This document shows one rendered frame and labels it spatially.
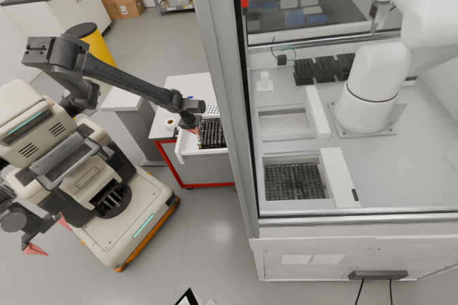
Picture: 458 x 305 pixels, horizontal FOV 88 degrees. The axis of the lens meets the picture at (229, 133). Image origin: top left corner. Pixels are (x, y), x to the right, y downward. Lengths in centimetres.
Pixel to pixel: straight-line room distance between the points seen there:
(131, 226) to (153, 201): 20
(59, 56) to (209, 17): 55
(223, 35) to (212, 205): 180
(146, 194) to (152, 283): 59
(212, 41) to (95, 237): 177
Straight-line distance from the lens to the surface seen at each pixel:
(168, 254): 198
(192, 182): 195
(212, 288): 185
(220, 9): 27
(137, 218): 185
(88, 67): 78
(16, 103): 112
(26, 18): 459
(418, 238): 106
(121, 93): 197
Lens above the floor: 180
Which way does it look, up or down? 49 degrees down
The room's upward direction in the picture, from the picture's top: 12 degrees counter-clockwise
